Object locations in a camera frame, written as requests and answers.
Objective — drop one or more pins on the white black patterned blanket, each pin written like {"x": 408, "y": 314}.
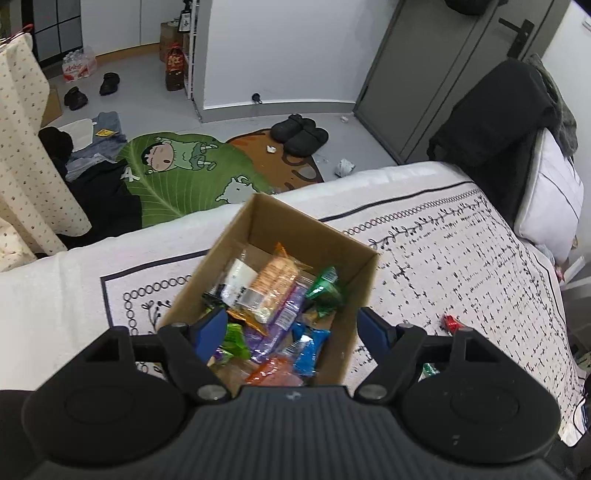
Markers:
{"x": 461, "y": 258}

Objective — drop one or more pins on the cream floral curtain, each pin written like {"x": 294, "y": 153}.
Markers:
{"x": 27, "y": 161}

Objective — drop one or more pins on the dark green foil packet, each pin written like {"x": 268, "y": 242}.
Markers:
{"x": 325, "y": 288}

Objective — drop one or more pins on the black slipper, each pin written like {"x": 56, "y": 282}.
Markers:
{"x": 291, "y": 127}
{"x": 307, "y": 138}

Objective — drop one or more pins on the brown mushroom rug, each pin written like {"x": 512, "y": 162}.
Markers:
{"x": 277, "y": 157}

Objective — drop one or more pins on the large brown oil bottle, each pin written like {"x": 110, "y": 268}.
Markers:
{"x": 174, "y": 69}

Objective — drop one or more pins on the bright green snack packet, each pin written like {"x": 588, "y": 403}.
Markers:
{"x": 235, "y": 344}

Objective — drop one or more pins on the green cartoon rug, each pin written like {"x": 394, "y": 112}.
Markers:
{"x": 184, "y": 180}

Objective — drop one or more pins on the crumpled white paper scrap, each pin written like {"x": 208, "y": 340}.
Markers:
{"x": 344, "y": 167}

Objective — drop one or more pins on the orange cracker packet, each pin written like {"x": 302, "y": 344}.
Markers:
{"x": 272, "y": 281}

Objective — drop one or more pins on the grey door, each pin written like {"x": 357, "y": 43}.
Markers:
{"x": 438, "y": 69}

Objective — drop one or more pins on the orange snack packet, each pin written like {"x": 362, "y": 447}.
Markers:
{"x": 272, "y": 374}

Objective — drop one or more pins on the white pillow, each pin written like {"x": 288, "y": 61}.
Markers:
{"x": 551, "y": 198}

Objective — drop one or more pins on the red snack packet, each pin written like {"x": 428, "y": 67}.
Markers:
{"x": 450, "y": 323}

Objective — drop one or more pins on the purple snack packet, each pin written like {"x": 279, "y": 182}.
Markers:
{"x": 277, "y": 323}

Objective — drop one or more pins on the black shoe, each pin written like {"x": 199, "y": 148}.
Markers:
{"x": 75, "y": 98}
{"x": 110, "y": 83}

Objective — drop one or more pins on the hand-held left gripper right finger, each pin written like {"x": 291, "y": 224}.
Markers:
{"x": 374, "y": 332}

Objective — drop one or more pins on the white bed sheet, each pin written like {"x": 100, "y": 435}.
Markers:
{"x": 92, "y": 258}

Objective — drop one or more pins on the blue snack packet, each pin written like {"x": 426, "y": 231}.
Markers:
{"x": 307, "y": 350}

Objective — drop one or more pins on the black jacket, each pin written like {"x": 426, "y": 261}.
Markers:
{"x": 489, "y": 124}

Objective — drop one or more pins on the blue jeans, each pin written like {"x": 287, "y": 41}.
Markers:
{"x": 104, "y": 134}

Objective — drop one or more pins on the dark glass bottle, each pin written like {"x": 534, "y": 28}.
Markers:
{"x": 185, "y": 18}

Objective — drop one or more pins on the pack of water bottles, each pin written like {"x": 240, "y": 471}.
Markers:
{"x": 79, "y": 64}

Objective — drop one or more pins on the small cardboard box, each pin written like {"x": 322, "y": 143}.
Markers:
{"x": 168, "y": 39}

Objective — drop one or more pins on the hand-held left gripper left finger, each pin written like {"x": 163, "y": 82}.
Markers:
{"x": 210, "y": 330}

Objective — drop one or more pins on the grey garment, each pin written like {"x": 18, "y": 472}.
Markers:
{"x": 561, "y": 115}

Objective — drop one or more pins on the brown cardboard box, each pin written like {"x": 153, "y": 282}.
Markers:
{"x": 219, "y": 258}

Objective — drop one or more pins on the black clothes pile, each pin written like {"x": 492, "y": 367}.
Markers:
{"x": 101, "y": 198}

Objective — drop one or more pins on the white black label packet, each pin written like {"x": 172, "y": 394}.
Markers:
{"x": 235, "y": 281}

